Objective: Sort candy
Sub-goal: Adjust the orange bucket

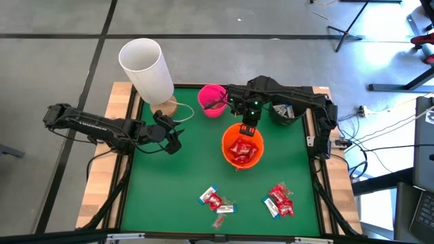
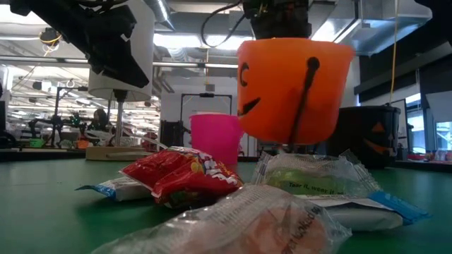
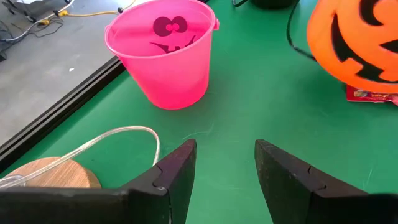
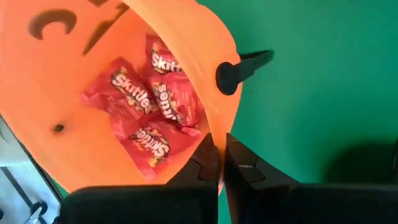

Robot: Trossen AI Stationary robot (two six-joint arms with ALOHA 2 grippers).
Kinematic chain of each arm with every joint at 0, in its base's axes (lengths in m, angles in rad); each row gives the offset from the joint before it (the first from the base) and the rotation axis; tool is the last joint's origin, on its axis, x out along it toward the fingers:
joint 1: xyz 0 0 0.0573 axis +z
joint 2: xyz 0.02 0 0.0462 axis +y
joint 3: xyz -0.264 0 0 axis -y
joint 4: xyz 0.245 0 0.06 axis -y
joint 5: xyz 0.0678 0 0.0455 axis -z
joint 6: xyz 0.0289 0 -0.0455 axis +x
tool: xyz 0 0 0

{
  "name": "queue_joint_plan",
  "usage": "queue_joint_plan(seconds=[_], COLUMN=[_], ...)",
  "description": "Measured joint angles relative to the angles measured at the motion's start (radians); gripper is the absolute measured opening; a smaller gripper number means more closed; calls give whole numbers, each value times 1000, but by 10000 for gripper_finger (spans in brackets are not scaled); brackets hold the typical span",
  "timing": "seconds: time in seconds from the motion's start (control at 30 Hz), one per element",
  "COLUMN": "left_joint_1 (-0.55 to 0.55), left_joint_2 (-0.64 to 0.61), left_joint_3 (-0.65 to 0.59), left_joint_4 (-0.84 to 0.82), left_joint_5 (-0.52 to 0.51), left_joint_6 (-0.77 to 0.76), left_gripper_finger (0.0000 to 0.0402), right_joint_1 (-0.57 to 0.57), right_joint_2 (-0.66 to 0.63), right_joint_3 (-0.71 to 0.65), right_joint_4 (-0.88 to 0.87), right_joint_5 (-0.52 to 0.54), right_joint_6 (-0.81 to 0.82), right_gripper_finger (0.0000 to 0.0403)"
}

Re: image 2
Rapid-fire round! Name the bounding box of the black background stand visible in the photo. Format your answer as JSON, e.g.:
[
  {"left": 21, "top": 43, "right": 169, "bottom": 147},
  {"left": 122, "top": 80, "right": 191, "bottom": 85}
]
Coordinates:
[{"left": 49, "top": 85, "right": 89, "bottom": 147}]

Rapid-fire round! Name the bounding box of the white shade wooden base lamp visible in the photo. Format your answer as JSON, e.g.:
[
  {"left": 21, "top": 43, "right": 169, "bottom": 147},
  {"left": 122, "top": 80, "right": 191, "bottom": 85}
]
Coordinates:
[{"left": 84, "top": 0, "right": 156, "bottom": 162}]

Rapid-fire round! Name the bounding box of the green table mat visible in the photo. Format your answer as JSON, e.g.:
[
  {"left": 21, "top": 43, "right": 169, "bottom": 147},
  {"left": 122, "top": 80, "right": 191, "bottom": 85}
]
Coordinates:
[{"left": 0, "top": 157, "right": 452, "bottom": 254}]

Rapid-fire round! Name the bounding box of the yellow hanging cable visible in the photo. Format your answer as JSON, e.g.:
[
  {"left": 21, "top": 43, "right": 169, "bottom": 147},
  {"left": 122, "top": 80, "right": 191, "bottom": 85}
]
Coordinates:
[{"left": 389, "top": 0, "right": 399, "bottom": 105}]

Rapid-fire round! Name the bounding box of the clear plastic candy packet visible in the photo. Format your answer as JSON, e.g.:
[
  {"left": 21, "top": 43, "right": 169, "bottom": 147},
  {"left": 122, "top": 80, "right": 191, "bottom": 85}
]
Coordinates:
[{"left": 90, "top": 183, "right": 354, "bottom": 254}]

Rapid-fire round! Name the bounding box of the red Skittles candy pack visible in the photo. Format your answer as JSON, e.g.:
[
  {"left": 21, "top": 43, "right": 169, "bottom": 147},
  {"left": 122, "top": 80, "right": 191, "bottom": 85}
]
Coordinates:
[{"left": 119, "top": 145, "right": 245, "bottom": 210}]

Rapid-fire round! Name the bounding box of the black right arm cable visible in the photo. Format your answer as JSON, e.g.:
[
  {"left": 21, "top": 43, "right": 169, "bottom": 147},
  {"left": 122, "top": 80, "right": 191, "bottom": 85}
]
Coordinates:
[{"left": 200, "top": 0, "right": 248, "bottom": 49}]

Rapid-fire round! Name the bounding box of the orange pumpkin face bucket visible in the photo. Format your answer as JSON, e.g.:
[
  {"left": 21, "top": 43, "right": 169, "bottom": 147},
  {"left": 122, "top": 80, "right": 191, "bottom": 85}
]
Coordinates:
[{"left": 236, "top": 37, "right": 356, "bottom": 146}]

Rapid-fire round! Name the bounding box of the white lamp cable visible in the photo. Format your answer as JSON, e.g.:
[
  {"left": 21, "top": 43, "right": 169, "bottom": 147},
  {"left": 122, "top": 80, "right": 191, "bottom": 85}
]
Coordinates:
[{"left": 119, "top": 126, "right": 169, "bottom": 150}]

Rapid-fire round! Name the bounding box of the white blue Hershey's bar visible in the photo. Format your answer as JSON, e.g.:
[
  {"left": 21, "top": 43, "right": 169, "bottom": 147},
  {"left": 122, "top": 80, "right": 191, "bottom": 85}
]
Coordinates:
[
  {"left": 296, "top": 190, "right": 433, "bottom": 234},
  {"left": 74, "top": 176, "right": 153, "bottom": 203}
]

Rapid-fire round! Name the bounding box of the silver ventilation duct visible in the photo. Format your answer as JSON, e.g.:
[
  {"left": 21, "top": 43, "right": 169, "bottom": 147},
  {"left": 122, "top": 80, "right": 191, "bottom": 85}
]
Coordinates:
[{"left": 310, "top": 0, "right": 434, "bottom": 57}]

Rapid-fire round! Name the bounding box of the pink pumpkin face bucket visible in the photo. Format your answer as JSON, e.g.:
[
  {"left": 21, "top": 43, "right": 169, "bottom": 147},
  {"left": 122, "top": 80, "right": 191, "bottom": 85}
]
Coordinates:
[{"left": 189, "top": 112, "right": 245, "bottom": 167}]

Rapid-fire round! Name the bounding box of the black pumpkin face bucket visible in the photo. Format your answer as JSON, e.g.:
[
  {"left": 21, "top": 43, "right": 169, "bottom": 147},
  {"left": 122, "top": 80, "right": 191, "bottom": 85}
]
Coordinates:
[{"left": 326, "top": 105, "right": 402, "bottom": 170}]

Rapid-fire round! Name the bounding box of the person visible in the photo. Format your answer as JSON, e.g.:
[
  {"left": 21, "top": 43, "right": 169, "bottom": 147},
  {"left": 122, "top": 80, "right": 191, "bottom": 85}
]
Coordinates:
[{"left": 88, "top": 108, "right": 114, "bottom": 142}]

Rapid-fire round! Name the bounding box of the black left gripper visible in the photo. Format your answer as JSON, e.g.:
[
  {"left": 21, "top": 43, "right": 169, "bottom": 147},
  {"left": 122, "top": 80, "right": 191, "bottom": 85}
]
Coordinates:
[{"left": 83, "top": 5, "right": 151, "bottom": 90}]

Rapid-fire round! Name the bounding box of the black yellow cable reel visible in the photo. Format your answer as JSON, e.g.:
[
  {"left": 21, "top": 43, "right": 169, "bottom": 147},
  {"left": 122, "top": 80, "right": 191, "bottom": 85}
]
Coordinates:
[{"left": 38, "top": 27, "right": 65, "bottom": 57}]

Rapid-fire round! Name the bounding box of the clear packet with green candy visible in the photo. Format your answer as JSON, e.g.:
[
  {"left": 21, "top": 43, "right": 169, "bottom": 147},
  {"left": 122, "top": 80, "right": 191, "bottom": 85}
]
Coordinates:
[{"left": 251, "top": 149, "right": 384, "bottom": 199}]

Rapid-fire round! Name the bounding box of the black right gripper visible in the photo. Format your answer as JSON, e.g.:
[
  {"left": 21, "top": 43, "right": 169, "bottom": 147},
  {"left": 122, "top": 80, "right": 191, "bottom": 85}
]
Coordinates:
[{"left": 242, "top": 0, "right": 314, "bottom": 41}]

